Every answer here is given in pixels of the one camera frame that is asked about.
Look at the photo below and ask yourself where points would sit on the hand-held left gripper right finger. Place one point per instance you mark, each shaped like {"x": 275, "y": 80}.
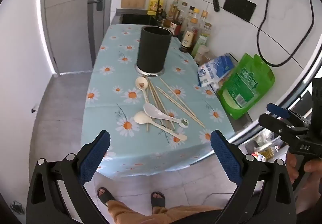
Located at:
{"x": 226, "y": 158}

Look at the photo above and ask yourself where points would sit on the black wall panel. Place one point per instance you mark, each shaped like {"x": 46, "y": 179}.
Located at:
{"x": 239, "y": 7}

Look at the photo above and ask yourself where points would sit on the black faucet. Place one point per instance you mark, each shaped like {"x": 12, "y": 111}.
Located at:
{"x": 159, "y": 5}

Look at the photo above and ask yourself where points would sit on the person's left foot in sandal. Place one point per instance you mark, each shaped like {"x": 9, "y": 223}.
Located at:
{"x": 105, "y": 195}

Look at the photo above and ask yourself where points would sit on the yellow bottle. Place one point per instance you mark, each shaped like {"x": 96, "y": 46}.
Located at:
{"x": 152, "y": 5}

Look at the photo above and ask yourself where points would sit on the dark kitchen sink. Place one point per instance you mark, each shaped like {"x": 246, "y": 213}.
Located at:
{"x": 133, "y": 18}

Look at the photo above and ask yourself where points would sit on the person's right hand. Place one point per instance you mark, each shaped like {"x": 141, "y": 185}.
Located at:
{"x": 291, "y": 166}

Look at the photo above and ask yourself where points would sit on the person's right foot in sandal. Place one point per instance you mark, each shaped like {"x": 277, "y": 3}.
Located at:
{"x": 158, "y": 198}

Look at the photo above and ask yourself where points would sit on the person's orange trousers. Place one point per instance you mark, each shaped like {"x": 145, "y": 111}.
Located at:
{"x": 140, "y": 214}

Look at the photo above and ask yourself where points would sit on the cream spoon with brown print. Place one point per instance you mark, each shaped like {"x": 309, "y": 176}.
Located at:
{"x": 141, "y": 83}

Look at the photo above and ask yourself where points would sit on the person's foot in sandal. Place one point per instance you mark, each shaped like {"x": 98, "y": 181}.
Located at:
{"x": 105, "y": 195}
{"x": 158, "y": 198}

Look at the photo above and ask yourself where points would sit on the plain cream spoon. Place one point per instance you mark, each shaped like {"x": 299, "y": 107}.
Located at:
{"x": 141, "y": 117}

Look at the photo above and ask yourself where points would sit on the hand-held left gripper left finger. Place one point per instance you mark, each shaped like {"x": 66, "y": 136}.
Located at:
{"x": 94, "y": 158}

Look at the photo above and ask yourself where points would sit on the green plastic bag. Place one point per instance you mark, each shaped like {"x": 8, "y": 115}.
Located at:
{"x": 241, "y": 88}

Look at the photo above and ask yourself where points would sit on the blue daisy tablecloth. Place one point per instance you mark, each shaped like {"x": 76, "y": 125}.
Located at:
{"x": 113, "y": 103}

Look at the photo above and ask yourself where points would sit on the black utensil holder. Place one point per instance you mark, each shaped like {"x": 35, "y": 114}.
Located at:
{"x": 153, "y": 47}

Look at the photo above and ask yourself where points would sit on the grey door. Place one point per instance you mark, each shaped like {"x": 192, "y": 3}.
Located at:
{"x": 70, "y": 25}

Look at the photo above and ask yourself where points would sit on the row of condiment bottles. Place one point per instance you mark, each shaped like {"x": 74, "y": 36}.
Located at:
{"x": 190, "y": 35}

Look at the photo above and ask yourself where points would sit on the pile of wooden chopsticks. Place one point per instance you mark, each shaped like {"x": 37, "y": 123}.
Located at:
{"x": 154, "y": 94}

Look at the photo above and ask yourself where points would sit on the white patterned ceramic spoon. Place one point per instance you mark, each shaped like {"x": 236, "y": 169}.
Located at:
{"x": 151, "y": 109}

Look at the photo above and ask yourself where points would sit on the white and blue salt bag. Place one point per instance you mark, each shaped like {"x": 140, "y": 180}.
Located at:
{"x": 213, "y": 70}

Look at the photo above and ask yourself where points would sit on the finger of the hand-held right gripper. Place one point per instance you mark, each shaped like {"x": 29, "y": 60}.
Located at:
{"x": 276, "y": 110}
{"x": 271, "y": 123}

